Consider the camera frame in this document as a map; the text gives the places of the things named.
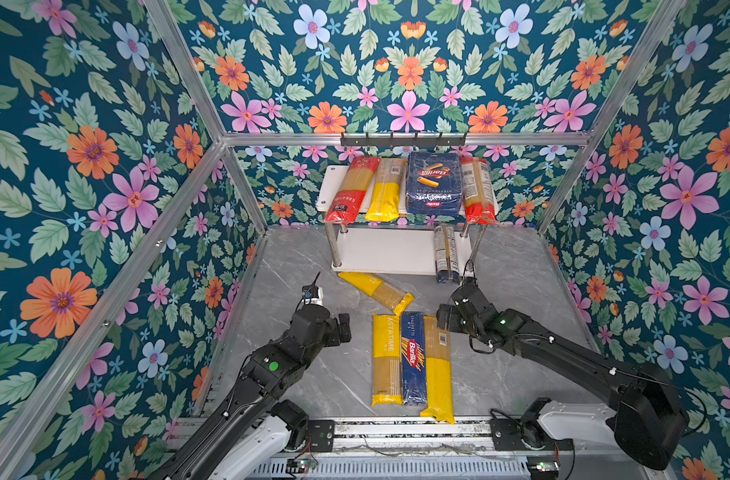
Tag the yellow spaghetti bag top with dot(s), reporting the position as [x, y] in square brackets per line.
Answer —
[389, 296]

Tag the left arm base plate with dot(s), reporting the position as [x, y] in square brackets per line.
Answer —
[314, 435]

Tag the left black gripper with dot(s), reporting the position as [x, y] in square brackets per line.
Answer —
[338, 335]

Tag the red-edged spaghetti bag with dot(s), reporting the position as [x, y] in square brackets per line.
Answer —
[480, 202]

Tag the clear spaghetti bag label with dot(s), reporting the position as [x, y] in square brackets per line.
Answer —
[447, 268]

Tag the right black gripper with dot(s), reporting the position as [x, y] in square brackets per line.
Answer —
[452, 312]

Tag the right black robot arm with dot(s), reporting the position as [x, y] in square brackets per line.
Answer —
[638, 408]

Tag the blue Barilla pasta bag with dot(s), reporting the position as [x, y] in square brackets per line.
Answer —
[433, 184]

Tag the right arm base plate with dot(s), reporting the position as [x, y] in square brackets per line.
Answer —
[508, 435]

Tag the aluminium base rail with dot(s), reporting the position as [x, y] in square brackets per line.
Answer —
[419, 448]

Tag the red spaghetti bag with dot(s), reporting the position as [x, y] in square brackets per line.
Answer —
[347, 202]

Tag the metal hook rail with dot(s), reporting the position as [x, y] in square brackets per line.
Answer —
[418, 140]

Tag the yellow spaghetti bag long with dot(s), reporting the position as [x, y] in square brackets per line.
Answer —
[439, 403]

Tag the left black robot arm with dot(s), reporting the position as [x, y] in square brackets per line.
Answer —
[254, 422]

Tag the white two-tier shelf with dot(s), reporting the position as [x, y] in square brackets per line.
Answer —
[398, 251]

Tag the blue Barilla spaghetti box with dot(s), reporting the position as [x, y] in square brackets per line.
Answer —
[413, 359]

